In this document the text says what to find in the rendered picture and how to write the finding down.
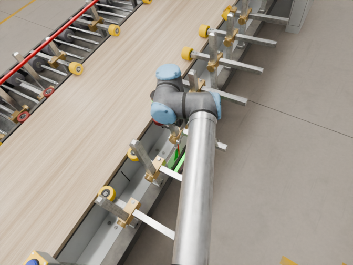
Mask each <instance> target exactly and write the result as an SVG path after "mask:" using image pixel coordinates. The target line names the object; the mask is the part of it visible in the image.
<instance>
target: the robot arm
mask: <svg viewBox="0 0 353 265"><path fill-rule="evenodd" d="M155 74H156V75H155V76H156V78H157V86H156V89H155V93H154V97H153V101H152V104H151V111H150V114H151V116H152V118H153V119H154V120H155V121H157V122H159V123H161V124H165V125H169V124H172V125H173V128H174V127H175V126H178V127H179V128H180V130H182V129H183V128H184V127H185V126H186V125H187V123H188V121H189V129H188V137H187V142H186V150H185V158H184V166H183V174H182V182H181V190H180V199H179V206H178V215H177V220H176V228H175V236H174V244H173V252H172V260H171V265H210V243H211V222H212V200H213V179H214V157H215V136H216V124H217V120H219V119H221V97H220V94H219V93H217V92H211V91H209V92H184V88H183V82H182V76H181V74H182V73H181V71H180V68H179V66H178V65H176V64H170V63H169V64H164V65H161V66H160V67H159V68H158V69H157V70H156V73H155Z"/></svg>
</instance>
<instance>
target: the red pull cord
mask: <svg viewBox="0 0 353 265"><path fill-rule="evenodd" d="M97 1H99V0H93V1H92V2H91V3H90V4H89V5H88V6H86V7H85V8H84V9H83V10H82V11H81V12H79V13H78V14H77V15H76V16H75V17H74V18H72V19H71V20H70V21H69V22H68V23H67V24H65V25H64V26H63V27H62V28H61V29H60V30H58V31H57V32H56V33H54V34H53V36H51V37H50V38H49V39H47V40H46V41H45V42H44V43H43V44H42V45H40V46H39V47H38V48H37V49H36V50H35V51H33V52H32V53H31V54H30V55H29V56H28V57H26V58H25V59H24V60H23V61H22V62H21V63H19V64H18V65H17V66H16V67H15V68H13V69H12V70H11V71H10V72H9V73H8V74H7V75H5V76H4V77H3V78H2V79H1V80H0V85H1V84H2V83H4V82H5V81H6V80H7V79H9V78H10V77H11V76H12V75H13V74H14V73H16V72H17V71H18V70H19V69H20V68H21V67H22V66H24V65H25V64H26V63H27V62H28V61H29V60H31V59H32V58H33V57H34V56H35V55H36V54H37V53H39V52H40V51H41V50H42V49H43V48H44V47H45V46H47V45H48V44H49V43H50V42H51V41H52V40H54V39H55V38H56V37H57V36H58V35H59V34H60V33H62V32H63V31H64V30H65V29H66V28H67V27H69V26H70V25H71V24H72V23H73V22H74V21H75V20H77V19H78V18H79V17H80V16H81V15H82V14H84V13H85V12H86V11H87V10H88V9H89V8H91V7H92V6H93V5H94V4H95V3H96V2H97Z"/></svg>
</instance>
